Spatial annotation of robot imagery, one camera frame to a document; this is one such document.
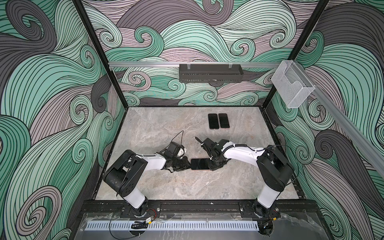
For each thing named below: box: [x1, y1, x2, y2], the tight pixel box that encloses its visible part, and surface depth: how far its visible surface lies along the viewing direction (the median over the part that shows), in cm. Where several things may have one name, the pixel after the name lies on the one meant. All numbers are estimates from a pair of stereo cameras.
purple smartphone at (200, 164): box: [190, 158, 210, 170], surface depth 91 cm
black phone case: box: [208, 113, 220, 130], surface depth 111 cm
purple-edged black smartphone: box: [218, 113, 230, 129], surface depth 112 cm
